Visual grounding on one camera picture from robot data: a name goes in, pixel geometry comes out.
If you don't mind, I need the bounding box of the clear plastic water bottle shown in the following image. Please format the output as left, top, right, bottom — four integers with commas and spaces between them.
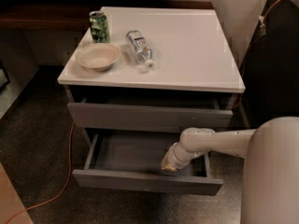
125, 30, 155, 68

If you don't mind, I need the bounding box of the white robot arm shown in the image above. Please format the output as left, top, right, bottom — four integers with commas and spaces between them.
161, 117, 299, 224

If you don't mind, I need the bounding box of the white top drawer cabinet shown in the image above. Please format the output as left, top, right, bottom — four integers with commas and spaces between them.
57, 6, 246, 135

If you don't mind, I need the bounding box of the grey top drawer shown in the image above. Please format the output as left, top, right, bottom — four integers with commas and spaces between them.
67, 102, 233, 133

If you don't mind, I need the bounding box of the dark cabinet on right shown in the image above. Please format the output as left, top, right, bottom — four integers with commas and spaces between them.
242, 0, 299, 128

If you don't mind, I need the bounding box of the cream paper bowl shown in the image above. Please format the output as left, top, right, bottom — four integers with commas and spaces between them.
76, 43, 121, 72

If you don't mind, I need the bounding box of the grey drawer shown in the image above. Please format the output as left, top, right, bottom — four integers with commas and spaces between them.
73, 130, 222, 196
67, 102, 233, 133

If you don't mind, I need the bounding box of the green soda can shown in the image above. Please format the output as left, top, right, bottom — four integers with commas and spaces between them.
89, 10, 110, 43

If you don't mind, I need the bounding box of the orange cable on right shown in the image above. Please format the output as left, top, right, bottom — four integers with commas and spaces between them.
232, 0, 299, 110

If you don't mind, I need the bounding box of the orange floor cable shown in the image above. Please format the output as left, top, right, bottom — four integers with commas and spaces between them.
4, 121, 76, 224

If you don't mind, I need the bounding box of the dark wooden shelf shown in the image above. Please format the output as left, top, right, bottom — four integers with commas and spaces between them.
0, 0, 213, 31

